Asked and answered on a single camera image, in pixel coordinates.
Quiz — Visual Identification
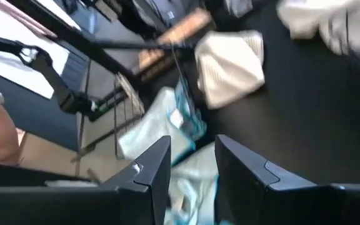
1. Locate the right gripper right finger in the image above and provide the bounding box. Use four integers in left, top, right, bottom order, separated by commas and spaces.
214, 134, 360, 225

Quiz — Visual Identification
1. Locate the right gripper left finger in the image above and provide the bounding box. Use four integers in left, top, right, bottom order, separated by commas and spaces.
0, 135, 172, 225

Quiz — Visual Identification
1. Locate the cardboard box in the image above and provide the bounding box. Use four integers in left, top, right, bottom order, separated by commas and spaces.
17, 131, 131, 184

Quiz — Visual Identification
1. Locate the dark blue panel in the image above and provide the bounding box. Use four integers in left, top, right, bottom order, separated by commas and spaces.
0, 46, 90, 151

